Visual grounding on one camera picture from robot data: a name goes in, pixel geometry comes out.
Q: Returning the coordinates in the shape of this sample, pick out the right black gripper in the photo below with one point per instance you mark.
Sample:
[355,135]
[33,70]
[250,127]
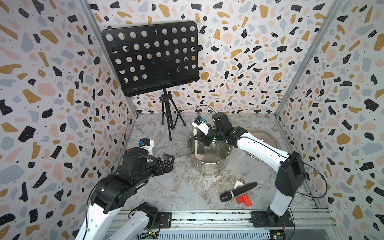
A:
[203,139]

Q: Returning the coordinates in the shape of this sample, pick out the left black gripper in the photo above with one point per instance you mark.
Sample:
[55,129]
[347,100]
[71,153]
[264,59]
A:
[162,169]

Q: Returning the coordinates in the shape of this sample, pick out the stainless steel pot lid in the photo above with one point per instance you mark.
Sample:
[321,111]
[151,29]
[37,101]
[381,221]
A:
[261,150]

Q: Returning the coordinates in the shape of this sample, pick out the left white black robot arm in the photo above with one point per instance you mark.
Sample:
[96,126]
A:
[110,194]

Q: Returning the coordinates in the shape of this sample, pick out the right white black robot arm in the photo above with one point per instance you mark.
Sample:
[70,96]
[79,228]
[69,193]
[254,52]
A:
[289,167]

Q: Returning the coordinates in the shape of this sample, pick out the cream toy brick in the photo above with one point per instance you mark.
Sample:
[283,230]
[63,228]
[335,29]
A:
[238,184]

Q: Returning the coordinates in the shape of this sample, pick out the black microphone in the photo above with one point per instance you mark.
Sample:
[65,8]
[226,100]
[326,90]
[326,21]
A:
[226,196]

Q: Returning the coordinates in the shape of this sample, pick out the left green circuit board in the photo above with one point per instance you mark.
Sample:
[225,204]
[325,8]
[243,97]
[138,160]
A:
[149,235]

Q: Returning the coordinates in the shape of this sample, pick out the green circuit board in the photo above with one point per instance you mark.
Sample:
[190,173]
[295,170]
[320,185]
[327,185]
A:
[149,235]
[277,235]

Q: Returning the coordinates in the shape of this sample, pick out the red toy brick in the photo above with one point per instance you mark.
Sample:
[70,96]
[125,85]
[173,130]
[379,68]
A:
[244,199]

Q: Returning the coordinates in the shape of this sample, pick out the black perforated music stand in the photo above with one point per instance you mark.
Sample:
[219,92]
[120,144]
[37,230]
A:
[155,57]

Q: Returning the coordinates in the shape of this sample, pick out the right green circuit board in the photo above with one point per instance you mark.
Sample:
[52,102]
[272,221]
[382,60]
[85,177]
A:
[277,235]

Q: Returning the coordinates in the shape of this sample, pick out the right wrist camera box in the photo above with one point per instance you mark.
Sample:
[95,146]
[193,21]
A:
[200,123]

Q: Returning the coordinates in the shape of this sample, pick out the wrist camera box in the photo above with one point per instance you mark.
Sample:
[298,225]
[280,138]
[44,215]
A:
[147,144]
[200,123]

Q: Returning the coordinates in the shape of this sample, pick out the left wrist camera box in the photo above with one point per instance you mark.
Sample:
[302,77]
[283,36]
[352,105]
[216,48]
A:
[147,144]

